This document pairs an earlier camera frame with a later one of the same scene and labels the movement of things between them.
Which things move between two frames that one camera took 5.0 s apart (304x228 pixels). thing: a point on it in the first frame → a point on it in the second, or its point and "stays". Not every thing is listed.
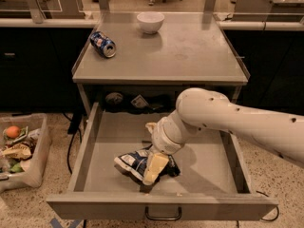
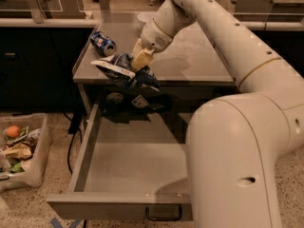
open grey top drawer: x=214 y=182 stays
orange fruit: x=12 y=131 stays
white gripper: x=162 y=142 → x=154 y=36
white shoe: x=151 y=0 stays
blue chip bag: x=135 y=164 → x=118 y=68
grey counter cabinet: x=193 y=50 stays
